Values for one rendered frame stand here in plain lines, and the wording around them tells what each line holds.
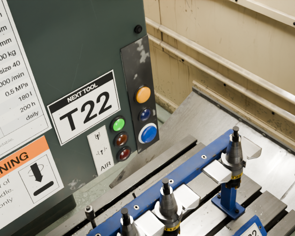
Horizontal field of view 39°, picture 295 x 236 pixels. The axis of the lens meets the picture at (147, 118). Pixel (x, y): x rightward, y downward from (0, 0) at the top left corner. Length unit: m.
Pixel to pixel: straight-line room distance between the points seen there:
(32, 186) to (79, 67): 0.17
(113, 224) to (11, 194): 0.44
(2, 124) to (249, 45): 1.10
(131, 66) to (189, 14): 1.10
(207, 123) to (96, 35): 1.26
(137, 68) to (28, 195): 0.22
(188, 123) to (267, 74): 0.45
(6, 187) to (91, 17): 0.23
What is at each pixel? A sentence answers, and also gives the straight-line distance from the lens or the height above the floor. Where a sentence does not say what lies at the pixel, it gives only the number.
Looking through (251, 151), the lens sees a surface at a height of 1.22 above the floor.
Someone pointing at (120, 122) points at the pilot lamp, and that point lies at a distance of 0.59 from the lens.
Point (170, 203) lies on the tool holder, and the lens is 0.93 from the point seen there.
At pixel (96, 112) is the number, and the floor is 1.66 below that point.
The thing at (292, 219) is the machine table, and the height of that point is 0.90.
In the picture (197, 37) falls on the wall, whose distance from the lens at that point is 1.65.
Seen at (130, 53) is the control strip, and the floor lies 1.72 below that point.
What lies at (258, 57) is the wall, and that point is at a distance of 1.47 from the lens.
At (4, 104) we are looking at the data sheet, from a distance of 0.48.
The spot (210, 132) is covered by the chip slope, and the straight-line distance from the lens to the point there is 1.71.
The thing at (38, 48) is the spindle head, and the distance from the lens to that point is 0.47.
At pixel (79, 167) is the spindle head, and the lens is 0.60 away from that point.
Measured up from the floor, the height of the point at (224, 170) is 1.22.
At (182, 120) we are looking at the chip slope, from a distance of 1.77.
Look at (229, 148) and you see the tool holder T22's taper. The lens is 1.03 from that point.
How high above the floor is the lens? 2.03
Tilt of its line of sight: 43 degrees down
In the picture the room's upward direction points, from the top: 8 degrees counter-clockwise
